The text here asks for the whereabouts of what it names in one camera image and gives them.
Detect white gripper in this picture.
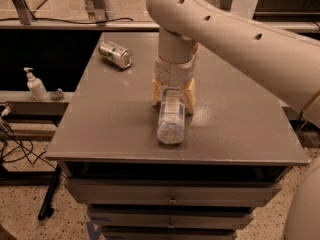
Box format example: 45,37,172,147
152,56,196,114

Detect clear plastic water bottle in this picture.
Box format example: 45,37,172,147
157,87,185,145

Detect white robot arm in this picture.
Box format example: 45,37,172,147
146,0,320,125

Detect white pump dispenser bottle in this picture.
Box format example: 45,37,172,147
23,67,49,102

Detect red apple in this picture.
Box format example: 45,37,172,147
193,42,199,54

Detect silver green soda can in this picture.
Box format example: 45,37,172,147
98,41,133,69

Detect grey drawer cabinet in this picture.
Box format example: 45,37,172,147
47,33,308,240

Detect small crumpled foil object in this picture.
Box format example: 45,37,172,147
51,88,64,101

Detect black metal stand leg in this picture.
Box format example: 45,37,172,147
38,165,62,221

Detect black cable on ledge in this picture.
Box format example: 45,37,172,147
0,16,135,25

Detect black cables on floor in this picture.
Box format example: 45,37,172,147
0,104,58,170

